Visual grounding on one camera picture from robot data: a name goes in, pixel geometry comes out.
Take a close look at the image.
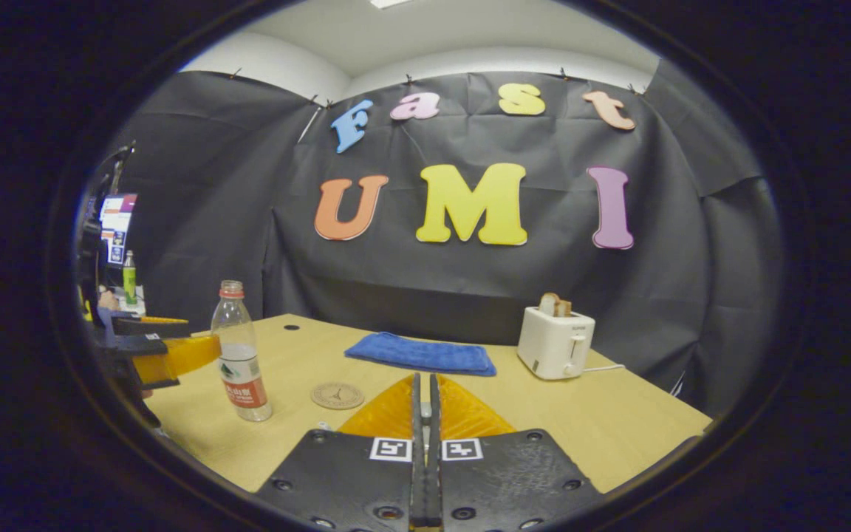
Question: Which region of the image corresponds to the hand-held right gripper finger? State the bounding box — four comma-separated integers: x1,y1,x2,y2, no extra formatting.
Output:
254,372,426,532
428,372,605,532

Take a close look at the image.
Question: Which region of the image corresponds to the clear plastic water bottle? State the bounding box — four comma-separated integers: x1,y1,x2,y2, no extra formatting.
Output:
211,280,274,423

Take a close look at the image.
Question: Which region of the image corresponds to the round wooden coaster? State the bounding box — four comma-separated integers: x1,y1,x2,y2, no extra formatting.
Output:
310,381,365,411

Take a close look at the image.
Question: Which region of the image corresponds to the small white side table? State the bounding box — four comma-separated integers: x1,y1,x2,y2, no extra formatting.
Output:
112,284,147,317

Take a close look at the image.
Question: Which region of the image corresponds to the computer monitor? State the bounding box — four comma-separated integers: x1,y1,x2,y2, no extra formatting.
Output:
98,192,138,267

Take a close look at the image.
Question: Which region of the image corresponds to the blue folded towel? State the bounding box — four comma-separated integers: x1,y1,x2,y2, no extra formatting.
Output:
344,331,498,378

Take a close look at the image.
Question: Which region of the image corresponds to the black backdrop cloth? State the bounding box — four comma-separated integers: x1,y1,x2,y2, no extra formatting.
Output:
89,59,785,418

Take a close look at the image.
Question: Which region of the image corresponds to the white toaster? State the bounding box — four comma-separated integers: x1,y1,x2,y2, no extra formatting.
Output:
516,306,597,381

